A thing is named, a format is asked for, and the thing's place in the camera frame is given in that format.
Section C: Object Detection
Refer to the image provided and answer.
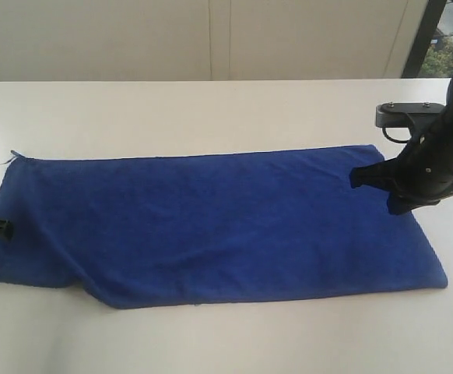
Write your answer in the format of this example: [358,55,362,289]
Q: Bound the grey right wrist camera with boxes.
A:
[375,102,444,129]

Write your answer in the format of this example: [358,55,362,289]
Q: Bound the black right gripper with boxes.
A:
[349,77,453,215]

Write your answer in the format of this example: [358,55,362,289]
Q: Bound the black window frame post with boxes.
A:
[401,0,447,79]

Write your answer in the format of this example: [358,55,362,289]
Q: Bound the blue microfiber towel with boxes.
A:
[0,145,448,309]

